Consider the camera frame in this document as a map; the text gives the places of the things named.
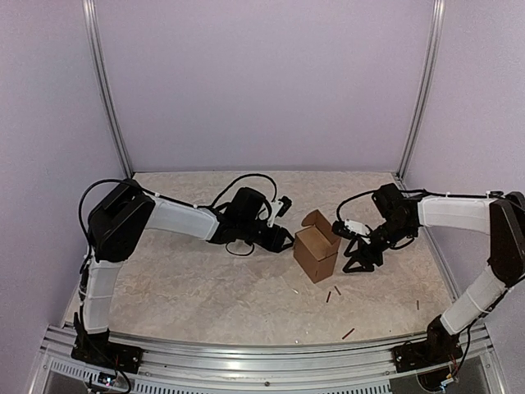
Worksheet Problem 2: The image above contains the left aluminium frame post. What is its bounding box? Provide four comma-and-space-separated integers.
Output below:
81, 0, 135, 177

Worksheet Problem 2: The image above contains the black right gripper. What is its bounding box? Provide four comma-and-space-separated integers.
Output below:
342, 218, 415, 273

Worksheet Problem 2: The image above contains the front aluminium frame rail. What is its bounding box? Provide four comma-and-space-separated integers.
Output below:
23, 324, 510, 393

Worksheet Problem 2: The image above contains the aluminium frame post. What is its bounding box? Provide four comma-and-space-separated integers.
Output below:
81, 0, 135, 177
395, 0, 446, 182

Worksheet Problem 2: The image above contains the right aluminium frame post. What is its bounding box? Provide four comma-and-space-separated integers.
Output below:
395, 0, 446, 182

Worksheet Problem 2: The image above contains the right robot arm white sleeve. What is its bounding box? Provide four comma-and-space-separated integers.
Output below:
371, 182, 525, 350

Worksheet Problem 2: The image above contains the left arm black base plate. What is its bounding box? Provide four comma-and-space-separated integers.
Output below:
71, 332, 144, 373

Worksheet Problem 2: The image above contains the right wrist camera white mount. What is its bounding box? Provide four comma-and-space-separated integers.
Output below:
331, 219, 371, 239

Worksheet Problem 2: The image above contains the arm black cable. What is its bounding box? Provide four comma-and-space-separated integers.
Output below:
336, 188, 505, 225
77, 172, 280, 259

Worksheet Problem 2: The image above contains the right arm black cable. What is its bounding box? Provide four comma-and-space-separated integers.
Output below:
336, 188, 505, 225

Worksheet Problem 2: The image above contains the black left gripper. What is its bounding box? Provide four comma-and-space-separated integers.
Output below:
240, 218, 297, 254

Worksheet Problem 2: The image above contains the robot arm white sleeve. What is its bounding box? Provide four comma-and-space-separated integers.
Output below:
371, 182, 525, 350
72, 177, 272, 340

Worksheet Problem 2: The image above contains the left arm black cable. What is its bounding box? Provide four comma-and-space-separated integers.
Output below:
77, 172, 280, 259

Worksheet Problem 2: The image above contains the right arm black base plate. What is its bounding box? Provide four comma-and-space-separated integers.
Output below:
391, 340, 463, 373

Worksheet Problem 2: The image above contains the left robot arm white sleeve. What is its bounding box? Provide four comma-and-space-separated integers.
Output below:
72, 177, 272, 340

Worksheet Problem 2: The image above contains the brown cardboard box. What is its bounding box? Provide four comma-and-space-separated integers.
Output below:
293, 209, 341, 283

